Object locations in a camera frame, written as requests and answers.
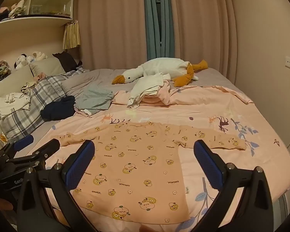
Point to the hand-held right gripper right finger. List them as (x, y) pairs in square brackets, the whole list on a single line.
[(207, 165)]

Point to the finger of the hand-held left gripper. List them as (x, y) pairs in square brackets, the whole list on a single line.
[(44, 149), (25, 141)]

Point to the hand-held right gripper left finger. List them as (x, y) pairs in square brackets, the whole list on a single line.
[(78, 168)]

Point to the white folded clothes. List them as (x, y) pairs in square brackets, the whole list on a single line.
[(12, 106)]

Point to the dark navy garment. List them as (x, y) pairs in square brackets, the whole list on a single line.
[(58, 108)]

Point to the pale pink white-cuffed garment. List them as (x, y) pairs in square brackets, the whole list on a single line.
[(84, 112)]

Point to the grey plaid blanket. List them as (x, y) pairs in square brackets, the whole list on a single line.
[(48, 87)]

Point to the beige pillow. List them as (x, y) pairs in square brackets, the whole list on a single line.
[(12, 79), (47, 66)]

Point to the pink animal print duvet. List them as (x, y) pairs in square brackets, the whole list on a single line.
[(232, 106)]

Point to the grey garment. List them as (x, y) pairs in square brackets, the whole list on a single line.
[(94, 96)]

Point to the white dark-eared plush toy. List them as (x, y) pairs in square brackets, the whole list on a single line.
[(21, 61)]

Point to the dark brown pillow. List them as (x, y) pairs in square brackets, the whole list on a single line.
[(66, 60)]

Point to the white folded garment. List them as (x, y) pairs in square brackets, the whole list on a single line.
[(145, 84)]

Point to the white goose plush toy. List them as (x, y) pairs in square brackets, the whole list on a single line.
[(159, 67)]

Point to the yellow striped hanging cloth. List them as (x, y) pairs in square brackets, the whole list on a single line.
[(71, 35)]

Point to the cream cloth bundle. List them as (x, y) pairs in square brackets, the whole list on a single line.
[(17, 9)]

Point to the pink folded blanket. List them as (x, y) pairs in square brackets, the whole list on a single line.
[(203, 24)]

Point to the pink curtain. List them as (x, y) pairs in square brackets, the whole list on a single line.
[(111, 24)]

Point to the teal curtain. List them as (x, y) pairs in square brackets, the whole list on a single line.
[(151, 17)]

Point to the white wall shelf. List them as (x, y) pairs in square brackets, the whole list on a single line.
[(33, 26)]

